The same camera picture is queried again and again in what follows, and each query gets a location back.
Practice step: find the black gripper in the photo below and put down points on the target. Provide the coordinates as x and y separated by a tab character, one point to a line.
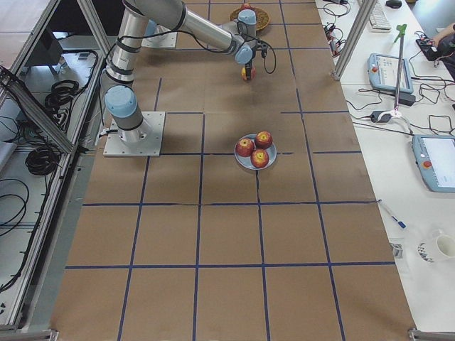
249	65

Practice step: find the red yellow striped apple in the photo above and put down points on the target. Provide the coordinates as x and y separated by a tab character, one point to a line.
248	73

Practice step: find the woven wicker basket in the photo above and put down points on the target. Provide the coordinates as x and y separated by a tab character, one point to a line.
262	16

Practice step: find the red apple plate top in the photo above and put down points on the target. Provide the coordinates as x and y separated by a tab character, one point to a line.
263	140

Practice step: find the red apple plate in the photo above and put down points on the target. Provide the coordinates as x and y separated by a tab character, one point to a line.
259	158
263	140
244	147

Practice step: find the red apple plate left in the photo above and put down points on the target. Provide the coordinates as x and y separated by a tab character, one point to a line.
244	147

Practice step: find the red apple plate front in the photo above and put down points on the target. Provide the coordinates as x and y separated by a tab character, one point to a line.
259	158

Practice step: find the silver metal plate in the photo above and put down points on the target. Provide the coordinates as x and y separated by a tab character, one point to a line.
245	161

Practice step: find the teach pendant far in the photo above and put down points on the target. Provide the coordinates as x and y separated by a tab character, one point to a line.
382	73

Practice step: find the teach pendant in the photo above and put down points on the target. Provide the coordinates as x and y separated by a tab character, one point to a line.
434	157
382	73

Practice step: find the white keyboard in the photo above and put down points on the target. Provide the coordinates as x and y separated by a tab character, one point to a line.
378	20

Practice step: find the green tipped reacher stick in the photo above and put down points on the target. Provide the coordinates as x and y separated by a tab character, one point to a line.
395	113

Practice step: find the teach pendant near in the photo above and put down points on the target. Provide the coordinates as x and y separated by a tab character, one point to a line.
434	157

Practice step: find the blue white pen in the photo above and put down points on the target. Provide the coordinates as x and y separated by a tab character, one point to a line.
396	219

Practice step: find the white mug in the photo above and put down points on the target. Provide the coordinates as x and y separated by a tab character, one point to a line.
439	246

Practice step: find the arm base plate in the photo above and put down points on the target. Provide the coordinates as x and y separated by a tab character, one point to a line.
161	42
144	141

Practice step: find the aluminium frame post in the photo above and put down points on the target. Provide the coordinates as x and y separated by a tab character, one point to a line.
359	23

